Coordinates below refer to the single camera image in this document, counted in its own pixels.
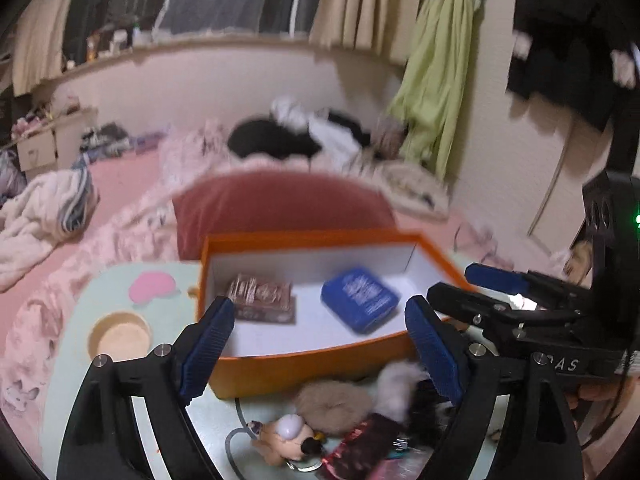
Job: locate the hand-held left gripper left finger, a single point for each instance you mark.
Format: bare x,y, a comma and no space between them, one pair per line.
207,345

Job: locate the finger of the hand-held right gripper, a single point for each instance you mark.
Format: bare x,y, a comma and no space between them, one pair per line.
465,302
492,276

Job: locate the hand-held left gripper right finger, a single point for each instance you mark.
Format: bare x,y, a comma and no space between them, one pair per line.
435,345

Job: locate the white fur scrunchie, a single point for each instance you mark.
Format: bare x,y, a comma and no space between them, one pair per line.
395,385

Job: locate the black lace cloth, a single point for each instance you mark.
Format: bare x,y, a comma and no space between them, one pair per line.
425,410

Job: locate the dark red card box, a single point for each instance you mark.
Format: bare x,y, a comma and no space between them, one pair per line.
260,295

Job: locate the blue patterned tin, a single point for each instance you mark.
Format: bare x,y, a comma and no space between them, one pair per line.
357,295

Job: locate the orange cardboard box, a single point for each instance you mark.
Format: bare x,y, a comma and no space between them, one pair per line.
300,370

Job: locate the red glossy packet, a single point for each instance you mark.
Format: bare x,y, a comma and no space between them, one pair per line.
360,440

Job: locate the beige fur scrunchie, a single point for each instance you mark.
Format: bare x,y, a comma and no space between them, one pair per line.
325,405

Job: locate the silver bangle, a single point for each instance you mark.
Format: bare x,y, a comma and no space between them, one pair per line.
300,468

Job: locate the printed light green desktop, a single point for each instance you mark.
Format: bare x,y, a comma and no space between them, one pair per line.
100,290

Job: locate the person's right hand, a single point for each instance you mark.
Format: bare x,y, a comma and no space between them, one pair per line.
595,395

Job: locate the beige knit garment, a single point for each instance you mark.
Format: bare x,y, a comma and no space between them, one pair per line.
390,135

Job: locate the pink bed sheet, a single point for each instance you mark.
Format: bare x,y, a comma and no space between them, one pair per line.
125,175

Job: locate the blue patterned cloth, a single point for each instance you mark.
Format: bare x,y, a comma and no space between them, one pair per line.
75,200

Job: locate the lime green garment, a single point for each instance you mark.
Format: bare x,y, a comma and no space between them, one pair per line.
435,75

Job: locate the white garment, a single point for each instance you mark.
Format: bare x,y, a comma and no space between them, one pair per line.
335,135

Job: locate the white fleece blanket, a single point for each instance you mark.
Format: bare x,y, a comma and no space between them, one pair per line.
30,220

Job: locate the black hanging garment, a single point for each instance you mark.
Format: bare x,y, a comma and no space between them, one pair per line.
565,35

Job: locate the white storage box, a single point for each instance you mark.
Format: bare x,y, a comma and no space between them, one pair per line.
35,150

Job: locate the window ledge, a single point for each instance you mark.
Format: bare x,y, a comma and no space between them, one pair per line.
200,45

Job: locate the beige curtain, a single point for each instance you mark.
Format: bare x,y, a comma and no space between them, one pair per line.
360,0
35,25

